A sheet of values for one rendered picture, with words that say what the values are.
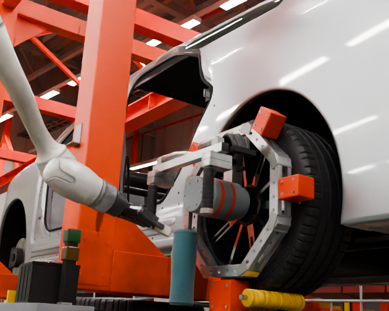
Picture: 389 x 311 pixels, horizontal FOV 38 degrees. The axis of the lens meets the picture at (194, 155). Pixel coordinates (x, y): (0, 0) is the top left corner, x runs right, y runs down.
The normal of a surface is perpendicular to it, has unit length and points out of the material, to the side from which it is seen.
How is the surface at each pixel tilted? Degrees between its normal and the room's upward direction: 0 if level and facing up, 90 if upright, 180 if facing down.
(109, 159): 90
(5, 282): 90
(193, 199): 90
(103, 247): 90
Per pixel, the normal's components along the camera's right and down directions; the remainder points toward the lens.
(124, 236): 0.58, -0.20
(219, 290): -0.81, -0.21
